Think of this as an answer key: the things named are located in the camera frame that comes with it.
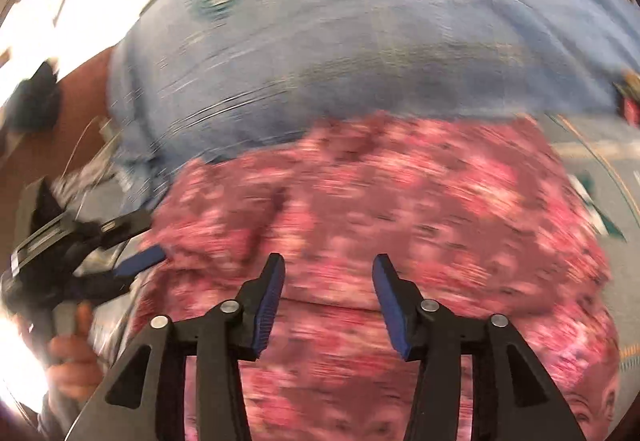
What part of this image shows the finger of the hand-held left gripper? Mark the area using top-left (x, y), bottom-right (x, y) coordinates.
top-left (75, 245), bottom-right (167, 303)
top-left (75, 212), bottom-right (152, 249)

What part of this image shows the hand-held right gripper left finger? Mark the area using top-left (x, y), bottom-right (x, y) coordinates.
top-left (65, 252), bottom-right (287, 441)

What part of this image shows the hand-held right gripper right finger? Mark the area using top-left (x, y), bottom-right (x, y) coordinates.
top-left (372, 253), bottom-right (588, 441)

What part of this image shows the pink floral garment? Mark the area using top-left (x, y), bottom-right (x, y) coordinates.
top-left (120, 114), bottom-right (623, 441)

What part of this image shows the person's left hand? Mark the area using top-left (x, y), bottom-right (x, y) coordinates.
top-left (20, 300), bottom-right (104, 404)

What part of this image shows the brown wooden furniture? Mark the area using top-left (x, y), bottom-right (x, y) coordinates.
top-left (0, 48), bottom-right (118, 202)

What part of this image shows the dark cloth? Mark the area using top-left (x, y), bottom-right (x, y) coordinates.
top-left (4, 60), bottom-right (64, 134)

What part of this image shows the blue plaid quilt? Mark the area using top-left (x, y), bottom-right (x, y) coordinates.
top-left (106, 0), bottom-right (640, 217)

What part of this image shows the red plastic bag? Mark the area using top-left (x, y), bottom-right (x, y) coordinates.
top-left (617, 88), bottom-right (640, 124)

